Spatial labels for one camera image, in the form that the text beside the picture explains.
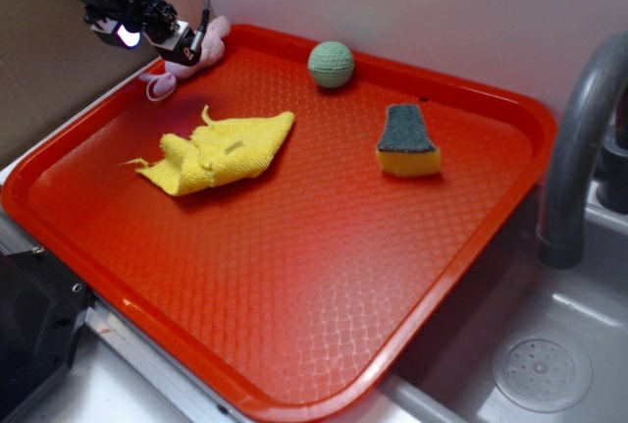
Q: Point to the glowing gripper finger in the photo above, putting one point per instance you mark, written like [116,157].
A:
[181,45]
[114,33]

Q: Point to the pink plush bunny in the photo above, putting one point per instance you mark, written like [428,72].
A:
[159,87]

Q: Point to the brown cardboard panel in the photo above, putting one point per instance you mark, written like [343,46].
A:
[52,66]

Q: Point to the yellow knitted cloth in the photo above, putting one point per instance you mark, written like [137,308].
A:
[216,153]

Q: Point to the green dimpled ball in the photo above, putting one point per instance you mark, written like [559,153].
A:
[331,64]

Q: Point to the red plastic tray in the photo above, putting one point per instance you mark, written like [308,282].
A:
[290,295]

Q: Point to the yellow green scrub sponge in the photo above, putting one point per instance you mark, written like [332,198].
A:
[405,149]

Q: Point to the dark grey faucet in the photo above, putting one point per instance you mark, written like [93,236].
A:
[591,143]

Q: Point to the grey sink basin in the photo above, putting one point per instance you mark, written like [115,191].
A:
[445,373]

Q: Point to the round sink drain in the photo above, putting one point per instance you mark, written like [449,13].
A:
[541,371]

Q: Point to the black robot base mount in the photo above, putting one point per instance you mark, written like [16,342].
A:
[42,310]

